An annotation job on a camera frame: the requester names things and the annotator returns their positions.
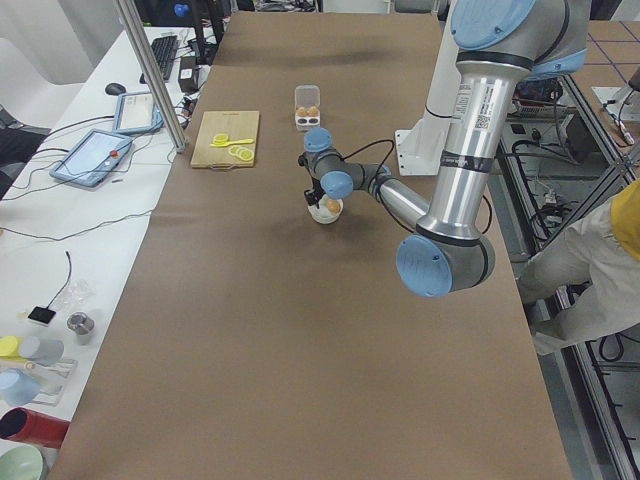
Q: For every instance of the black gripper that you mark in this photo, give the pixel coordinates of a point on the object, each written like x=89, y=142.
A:
x=313, y=194

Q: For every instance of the brown egg from bowl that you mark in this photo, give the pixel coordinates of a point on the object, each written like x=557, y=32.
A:
x=333, y=206

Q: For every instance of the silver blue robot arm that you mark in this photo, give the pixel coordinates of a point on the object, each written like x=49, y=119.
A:
x=501, y=43

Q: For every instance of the clear plastic egg box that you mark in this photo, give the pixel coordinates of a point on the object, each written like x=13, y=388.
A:
x=307, y=95

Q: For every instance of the black power adapter box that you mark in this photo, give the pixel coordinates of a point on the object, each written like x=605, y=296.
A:
x=188, y=77

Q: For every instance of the white bowl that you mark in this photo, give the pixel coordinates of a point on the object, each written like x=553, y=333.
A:
x=321, y=215

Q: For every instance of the lemon slice lower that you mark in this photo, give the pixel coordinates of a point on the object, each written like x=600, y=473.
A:
x=241, y=153

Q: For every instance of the lemon slice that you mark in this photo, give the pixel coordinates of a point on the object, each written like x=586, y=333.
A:
x=221, y=139
x=241, y=153

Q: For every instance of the yellow plastic knife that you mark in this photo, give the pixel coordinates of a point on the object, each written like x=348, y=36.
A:
x=237, y=142

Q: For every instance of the bamboo cutting board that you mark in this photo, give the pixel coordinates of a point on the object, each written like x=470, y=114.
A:
x=243, y=124

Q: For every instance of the lemon slice top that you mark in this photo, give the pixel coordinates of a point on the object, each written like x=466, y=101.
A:
x=221, y=139

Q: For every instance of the blue teach pendant far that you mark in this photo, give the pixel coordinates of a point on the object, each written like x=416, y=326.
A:
x=136, y=113

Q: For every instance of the blue teach pendant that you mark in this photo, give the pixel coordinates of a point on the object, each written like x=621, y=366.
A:
x=96, y=155
x=136, y=113

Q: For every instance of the black keyboard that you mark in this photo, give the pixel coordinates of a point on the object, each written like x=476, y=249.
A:
x=164, y=50

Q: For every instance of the blue teach pendant near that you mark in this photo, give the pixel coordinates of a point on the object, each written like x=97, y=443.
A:
x=96, y=155

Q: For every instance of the black computer mouse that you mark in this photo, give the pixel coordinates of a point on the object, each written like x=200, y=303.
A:
x=115, y=89

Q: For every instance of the person in beige clothes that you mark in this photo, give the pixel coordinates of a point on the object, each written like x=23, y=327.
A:
x=602, y=249

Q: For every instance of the small black square device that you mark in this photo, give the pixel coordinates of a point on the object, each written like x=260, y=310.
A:
x=41, y=315

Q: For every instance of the grey cup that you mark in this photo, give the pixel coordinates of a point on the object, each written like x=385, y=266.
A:
x=41, y=351

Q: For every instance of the yellow cup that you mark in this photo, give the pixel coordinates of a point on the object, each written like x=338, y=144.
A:
x=9, y=347

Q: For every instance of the light blue cup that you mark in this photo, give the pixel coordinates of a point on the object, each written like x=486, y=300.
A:
x=18, y=388

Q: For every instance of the red cup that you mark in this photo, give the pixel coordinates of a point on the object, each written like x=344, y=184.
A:
x=32, y=427

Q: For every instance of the light green bowl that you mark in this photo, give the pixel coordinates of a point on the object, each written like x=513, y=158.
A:
x=23, y=463

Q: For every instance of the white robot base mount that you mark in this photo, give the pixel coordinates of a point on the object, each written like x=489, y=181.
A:
x=414, y=156

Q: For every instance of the aluminium frame post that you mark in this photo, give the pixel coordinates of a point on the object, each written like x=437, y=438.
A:
x=133, y=26

